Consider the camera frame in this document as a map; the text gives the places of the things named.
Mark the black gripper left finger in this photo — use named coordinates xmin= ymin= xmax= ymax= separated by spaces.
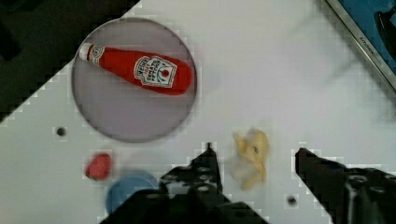
xmin=99 ymin=148 xmax=269 ymax=224

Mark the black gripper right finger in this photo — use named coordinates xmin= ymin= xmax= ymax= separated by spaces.
xmin=295 ymin=147 xmax=396 ymax=224

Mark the yellow plush peeled banana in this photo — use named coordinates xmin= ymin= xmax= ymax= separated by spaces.
xmin=231 ymin=129 xmax=269 ymax=191

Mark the silver black toaster oven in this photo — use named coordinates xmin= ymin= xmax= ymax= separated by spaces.
xmin=323 ymin=0 xmax=396 ymax=90

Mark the blue round bowl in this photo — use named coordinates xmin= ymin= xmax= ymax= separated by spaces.
xmin=106 ymin=171 xmax=159 ymax=214

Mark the red plush strawberry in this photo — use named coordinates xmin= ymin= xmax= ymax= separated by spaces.
xmin=85 ymin=153 xmax=112 ymax=180

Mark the red plush ketchup bottle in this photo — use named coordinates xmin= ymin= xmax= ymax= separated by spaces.
xmin=78 ymin=43 xmax=194 ymax=95

